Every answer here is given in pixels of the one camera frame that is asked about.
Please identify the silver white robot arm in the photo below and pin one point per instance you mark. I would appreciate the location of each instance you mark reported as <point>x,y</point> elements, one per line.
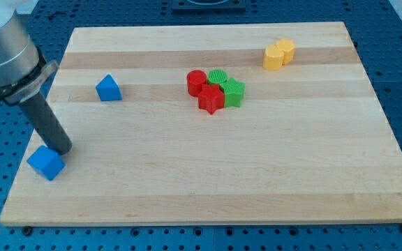
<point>23,68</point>

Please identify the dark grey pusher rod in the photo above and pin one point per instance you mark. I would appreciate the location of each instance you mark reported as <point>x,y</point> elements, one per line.
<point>46,124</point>

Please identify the wooden board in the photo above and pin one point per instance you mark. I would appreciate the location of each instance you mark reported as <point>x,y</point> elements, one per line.
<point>310,144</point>

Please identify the green cylinder block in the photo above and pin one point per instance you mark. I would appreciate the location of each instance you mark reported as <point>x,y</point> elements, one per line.
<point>216,76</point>

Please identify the yellow front cylinder block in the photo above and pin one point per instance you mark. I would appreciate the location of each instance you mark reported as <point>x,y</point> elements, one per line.
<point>273,58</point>

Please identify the blue cube block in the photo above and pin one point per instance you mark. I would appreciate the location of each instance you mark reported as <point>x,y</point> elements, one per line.
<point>46,162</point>

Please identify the yellow rear hexagon block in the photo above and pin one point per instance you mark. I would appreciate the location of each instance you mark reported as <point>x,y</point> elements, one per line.
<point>288,48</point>

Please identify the green star block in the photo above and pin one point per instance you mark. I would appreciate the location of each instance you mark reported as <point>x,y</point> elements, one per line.
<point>233,91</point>

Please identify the red star block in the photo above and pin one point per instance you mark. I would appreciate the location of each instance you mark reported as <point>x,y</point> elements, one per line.
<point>211,98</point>

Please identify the red cylinder block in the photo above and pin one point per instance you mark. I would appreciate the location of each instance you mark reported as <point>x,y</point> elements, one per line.
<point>196,79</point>

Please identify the blue triangle block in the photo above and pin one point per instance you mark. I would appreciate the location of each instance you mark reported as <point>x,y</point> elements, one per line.
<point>108,90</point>

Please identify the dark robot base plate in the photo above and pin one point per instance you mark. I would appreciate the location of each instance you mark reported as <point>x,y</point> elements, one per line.
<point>179,6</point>

